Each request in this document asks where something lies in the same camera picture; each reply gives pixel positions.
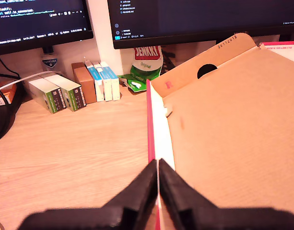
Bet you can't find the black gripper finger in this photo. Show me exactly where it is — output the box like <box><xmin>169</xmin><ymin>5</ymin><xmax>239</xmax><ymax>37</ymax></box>
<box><xmin>158</xmin><ymin>158</ymin><xmax>220</xmax><ymax>229</ymax></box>
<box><xmin>102</xmin><ymin>159</ymin><xmax>159</xmax><ymax>228</ymax></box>

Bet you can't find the red Nike shoebox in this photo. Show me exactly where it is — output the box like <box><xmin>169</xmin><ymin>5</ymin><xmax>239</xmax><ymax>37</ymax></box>
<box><xmin>146</xmin><ymin>32</ymin><xmax>294</xmax><ymax>230</ymax></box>

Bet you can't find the brown cardboard box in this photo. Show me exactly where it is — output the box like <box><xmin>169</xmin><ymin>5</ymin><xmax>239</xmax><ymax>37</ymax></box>
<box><xmin>71</xmin><ymin>62</ymin><xmax>98</xmax><ymax>105</ymax></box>

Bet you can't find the green and white box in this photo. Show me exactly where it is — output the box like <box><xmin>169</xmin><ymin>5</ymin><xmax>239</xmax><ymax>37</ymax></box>
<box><xmin>28</xmin><ymin>77</ymin><xmax>67</xmax><ymax>115</ymax></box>
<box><xmin>44</xmin><ymin>73</ymin><xmax>87</xmax><ymax>112</ymax></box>

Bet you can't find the orange and white box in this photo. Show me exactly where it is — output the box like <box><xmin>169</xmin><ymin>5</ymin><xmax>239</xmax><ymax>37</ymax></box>
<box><xmin>0</xmin><ymin>80</ymin><xmax>18</xmax><ymax>107</ymax></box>

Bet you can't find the green Jenkki gum bag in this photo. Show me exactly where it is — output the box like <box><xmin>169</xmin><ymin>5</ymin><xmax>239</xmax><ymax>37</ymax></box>
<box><xmin>117</xmin><ymin>46</ymin><xmax>164</xmax><ymax>93</ymax></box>

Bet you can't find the black gaming mouse mat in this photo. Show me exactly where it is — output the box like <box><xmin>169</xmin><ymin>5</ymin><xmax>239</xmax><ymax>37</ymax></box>
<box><xmin>0</xmin><ymin>82</ymin><xmax>26</xmax><ymax>144</ymax></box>

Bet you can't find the white bottle with black cap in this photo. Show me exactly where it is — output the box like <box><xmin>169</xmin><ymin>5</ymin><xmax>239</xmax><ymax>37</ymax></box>
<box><xmin>40</xmin><ymin>45</ymin><xmax>59</xmax><ymax>72</ymax></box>

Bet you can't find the large black monitor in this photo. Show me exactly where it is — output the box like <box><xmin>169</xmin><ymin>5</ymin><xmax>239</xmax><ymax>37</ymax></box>
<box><xmin>107</xmin><ymin>0</ymin><xmax>294</xmax><ymax>50</ymax></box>

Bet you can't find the black monitor with purple code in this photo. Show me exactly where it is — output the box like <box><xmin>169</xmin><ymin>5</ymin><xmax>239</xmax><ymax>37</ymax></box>
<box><xmin>0</xmin><ymin>0</ymin><xmax>94</xmax><ymax>57</ymax></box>

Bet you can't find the white cable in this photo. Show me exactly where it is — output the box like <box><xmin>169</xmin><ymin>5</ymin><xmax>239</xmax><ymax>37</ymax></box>
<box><xmin>0</xmin><ymin>70</ymin><xmax>59</xmax><ymax>93</ymax></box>

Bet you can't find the black cable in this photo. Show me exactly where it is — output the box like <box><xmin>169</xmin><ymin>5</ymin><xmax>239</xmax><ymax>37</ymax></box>
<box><xmin>0</xmin><ymin>55</ymin><xmax>21</xmax><ymax>80</ymax></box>

